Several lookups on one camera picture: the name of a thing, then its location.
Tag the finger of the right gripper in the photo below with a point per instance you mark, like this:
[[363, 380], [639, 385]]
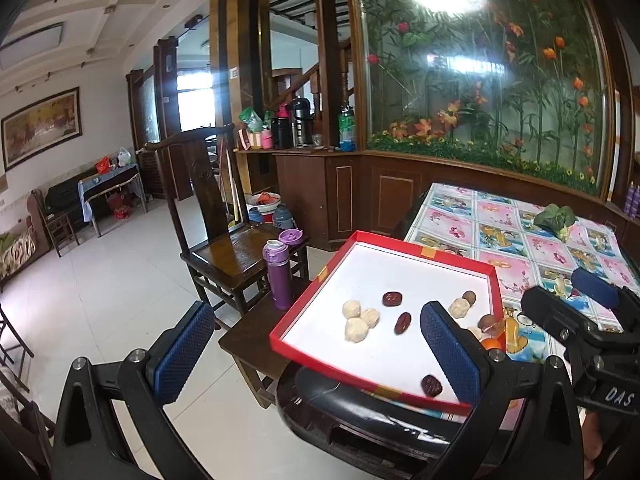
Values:
[[599, 290]]

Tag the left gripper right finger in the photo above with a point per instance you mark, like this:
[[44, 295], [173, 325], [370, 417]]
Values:
[[479, 380]]

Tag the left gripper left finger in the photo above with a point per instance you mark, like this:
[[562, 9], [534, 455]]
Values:
[[151, 379]]

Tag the brown round fruit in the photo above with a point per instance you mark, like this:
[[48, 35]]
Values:
[[487, 321], [470, 297]]

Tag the dark red jujube date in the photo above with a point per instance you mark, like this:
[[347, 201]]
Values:
[[402, 323]]

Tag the orange tangerine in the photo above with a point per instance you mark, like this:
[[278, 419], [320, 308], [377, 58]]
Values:
[[491, 344]]

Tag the green leafy vegetable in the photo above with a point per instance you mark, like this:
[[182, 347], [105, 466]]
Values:
[[556, 220]]

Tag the fruit pattern tablecloth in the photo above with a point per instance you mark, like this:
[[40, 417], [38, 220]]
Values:
[[501, 232]]

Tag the purple bottle pair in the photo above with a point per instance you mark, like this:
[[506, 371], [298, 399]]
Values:
[[632, 200]]

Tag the red gift box lid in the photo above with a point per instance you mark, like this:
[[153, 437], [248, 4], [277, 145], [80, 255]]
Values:
[[312, 331]]

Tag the dark wooden chair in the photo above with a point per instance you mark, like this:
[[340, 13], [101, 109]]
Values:
[[227, 268]]

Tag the purple thermos bottle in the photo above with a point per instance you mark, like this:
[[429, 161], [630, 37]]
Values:
[[277, 260]]

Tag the side table with cloth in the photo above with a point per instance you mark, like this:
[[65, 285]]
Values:
[[90, 188]]

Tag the purple thermos lid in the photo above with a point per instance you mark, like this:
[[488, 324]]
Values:
[[291, 237]]

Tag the glass flower display cabinet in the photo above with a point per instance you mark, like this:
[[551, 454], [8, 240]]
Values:
[[518, 85]]

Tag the green plastic bottle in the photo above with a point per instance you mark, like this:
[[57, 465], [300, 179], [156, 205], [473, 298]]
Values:
[[347, 127]]

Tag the black thermos flask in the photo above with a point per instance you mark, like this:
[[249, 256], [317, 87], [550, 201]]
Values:
[[302, 122]]

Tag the framed wall painting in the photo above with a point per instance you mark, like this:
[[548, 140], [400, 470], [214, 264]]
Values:
[[42, 125]]

